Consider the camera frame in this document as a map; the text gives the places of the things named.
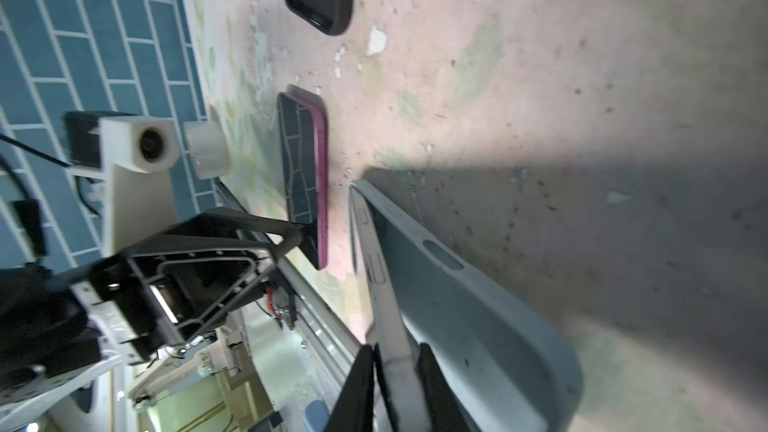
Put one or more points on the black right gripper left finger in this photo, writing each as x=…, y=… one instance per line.
x=354, y=409

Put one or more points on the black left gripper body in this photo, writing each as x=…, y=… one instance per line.
x=182, y=282

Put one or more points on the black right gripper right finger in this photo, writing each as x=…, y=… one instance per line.
x=443, y=409

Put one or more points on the white phone black screen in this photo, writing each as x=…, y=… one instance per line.
x=399, y=383

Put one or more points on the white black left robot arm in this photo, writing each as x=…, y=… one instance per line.
x=48, y=339

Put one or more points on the purple phone black screen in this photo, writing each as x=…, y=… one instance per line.
x=304, y=152

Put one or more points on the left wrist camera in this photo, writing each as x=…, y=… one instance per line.
x=131, y=156

